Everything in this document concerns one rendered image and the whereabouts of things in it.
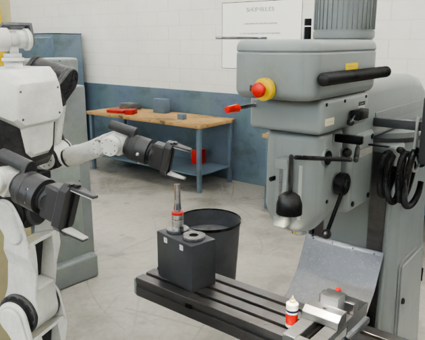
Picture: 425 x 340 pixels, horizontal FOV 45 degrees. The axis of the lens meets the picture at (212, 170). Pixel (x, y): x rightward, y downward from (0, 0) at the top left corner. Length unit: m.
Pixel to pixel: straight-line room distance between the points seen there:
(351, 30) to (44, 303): 1.31
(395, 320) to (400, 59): 4.08
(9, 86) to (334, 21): 0.99
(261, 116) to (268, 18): 5.12
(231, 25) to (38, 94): 5.50
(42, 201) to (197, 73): 6.15
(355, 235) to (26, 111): 1.25
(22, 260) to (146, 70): 6.48
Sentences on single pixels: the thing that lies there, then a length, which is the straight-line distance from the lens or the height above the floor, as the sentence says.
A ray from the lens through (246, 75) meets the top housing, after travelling 1.43.
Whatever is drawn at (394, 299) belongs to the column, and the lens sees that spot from 2.13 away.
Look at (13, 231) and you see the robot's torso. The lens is 1.65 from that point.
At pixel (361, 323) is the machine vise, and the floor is 0.99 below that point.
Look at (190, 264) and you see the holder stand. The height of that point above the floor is 1.09.
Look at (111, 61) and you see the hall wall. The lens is 8.56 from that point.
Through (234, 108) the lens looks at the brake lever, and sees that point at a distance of 1.43.
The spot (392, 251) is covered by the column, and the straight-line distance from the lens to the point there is 2.03.
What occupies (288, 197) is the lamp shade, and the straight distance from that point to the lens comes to 1.40.
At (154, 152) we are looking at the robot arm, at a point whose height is 1.53.
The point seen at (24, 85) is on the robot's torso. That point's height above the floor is 1.77.
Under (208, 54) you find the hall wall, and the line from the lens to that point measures 7.16.
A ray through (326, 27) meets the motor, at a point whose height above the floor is 1.93.
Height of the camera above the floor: 1.88
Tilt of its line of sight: 14 degrees down
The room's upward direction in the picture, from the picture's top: straight up
